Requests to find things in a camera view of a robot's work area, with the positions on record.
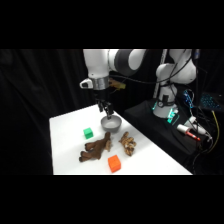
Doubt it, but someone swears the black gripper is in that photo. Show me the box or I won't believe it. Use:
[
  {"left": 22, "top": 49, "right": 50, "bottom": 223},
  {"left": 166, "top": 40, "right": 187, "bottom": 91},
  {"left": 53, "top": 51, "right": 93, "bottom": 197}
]
[{"left": 93, "top": 87, "right": 113, "bottom": 120}]

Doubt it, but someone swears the red cube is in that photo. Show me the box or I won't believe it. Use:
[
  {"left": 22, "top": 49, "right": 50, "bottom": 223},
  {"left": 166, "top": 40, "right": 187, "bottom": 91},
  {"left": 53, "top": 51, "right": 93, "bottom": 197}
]
[{"left": 107, "top": 154, "right": 122, "bottom": 174}]

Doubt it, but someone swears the green cube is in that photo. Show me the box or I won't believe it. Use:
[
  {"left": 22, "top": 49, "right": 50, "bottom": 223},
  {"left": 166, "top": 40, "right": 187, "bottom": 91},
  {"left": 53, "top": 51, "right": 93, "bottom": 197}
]
[{"left": 82, "top": 127, "right": 95, "bottom": 140}]

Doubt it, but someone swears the grey metal bowl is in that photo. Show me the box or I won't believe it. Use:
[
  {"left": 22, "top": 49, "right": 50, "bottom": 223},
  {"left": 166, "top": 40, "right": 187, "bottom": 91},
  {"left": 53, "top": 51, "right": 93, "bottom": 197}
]
[{"left": 100, "top": 115, "right": 123, "bottom": 132}]

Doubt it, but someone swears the dark brown plush toy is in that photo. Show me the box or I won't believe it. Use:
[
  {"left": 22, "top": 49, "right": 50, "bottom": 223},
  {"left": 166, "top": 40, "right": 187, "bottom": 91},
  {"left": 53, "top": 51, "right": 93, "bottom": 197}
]
[{"left": 78, "top": 131, "right": 113, "bottom": 164}]

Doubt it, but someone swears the white table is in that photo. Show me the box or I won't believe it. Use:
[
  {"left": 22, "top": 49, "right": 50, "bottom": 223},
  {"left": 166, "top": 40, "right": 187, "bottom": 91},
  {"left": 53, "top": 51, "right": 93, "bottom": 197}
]
[{"left": 49, "top": 103, "right": 194, "bottom": 176}]

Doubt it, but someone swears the black curtain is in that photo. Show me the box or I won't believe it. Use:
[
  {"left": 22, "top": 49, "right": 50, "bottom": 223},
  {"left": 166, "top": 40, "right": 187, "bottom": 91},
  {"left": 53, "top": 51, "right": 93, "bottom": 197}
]
[{"left": 0, "top": 49, "right": 224, "bottom": 176}]

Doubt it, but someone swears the small green light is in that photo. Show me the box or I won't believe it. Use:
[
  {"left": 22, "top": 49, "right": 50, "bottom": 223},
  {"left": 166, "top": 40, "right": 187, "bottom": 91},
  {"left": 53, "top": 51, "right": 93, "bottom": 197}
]
[{"left": 166, "top": 107, "right": 180, "bottom": 125}]

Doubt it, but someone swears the white and red device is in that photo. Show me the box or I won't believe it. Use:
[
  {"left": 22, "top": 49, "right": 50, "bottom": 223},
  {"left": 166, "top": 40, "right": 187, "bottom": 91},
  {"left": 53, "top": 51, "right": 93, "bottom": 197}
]
[{"left": 176, "top": 123, "right": 202, "bottom": 142}]

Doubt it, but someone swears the blue lit keyboard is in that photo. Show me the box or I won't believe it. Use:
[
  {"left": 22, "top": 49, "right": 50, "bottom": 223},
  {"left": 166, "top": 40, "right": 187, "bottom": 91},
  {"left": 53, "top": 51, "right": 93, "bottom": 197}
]
[{"left": 200, "top": 92, "right": 223, "bottom": 111}]

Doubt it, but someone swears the tan camera mount piece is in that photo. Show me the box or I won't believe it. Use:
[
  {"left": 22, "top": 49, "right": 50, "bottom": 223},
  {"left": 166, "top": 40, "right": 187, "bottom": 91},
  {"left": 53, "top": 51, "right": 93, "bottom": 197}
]
[{"left": 107, "top": 77, "right": 127, "bottom": 93}]

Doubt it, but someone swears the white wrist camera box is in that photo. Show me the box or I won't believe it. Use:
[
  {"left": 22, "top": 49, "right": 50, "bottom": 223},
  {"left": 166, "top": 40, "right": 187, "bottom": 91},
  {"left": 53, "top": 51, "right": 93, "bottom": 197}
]
[{"left": 79, "top": 78, "right": 93, "bottom": 90}]

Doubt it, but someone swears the blue cable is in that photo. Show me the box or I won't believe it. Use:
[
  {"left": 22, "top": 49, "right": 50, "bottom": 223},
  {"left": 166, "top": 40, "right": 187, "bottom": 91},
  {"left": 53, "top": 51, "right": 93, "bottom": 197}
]
[{"left": 182, "top": 89, "right": 196, "bottom": 110}]

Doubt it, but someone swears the yellow cable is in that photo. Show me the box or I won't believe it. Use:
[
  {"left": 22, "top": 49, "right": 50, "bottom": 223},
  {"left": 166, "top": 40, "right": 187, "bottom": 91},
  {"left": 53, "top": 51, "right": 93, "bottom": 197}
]
[{"left": 210, "top": 109, "right": 221, "bottom": 153}]

